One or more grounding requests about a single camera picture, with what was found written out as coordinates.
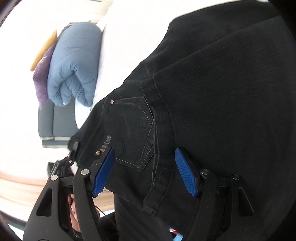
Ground black jeans pants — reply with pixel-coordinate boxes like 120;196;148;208
72;1;295;240

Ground person's left hand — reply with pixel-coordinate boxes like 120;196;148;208
68;194;81;232

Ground purple cushion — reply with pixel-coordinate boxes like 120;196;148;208
33;44;56;109

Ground blue rolled duvet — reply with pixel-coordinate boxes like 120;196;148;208
47;22;102;107

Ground yellow cushion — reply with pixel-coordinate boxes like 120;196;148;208
30;29;58;72

